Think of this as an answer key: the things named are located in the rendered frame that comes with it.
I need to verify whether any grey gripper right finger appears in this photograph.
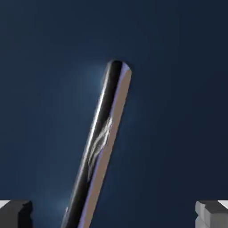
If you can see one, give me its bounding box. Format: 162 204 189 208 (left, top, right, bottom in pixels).
195 199 228 228

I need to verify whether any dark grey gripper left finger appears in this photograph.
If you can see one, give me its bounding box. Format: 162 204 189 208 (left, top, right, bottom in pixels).
0 199 33 228

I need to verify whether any shiny dark metal drawer handle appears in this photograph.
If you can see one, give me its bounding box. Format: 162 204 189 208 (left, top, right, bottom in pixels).
60 60 133 228

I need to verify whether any dark blue drawer front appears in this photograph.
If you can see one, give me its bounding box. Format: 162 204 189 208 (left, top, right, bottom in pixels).
0 0 228 228

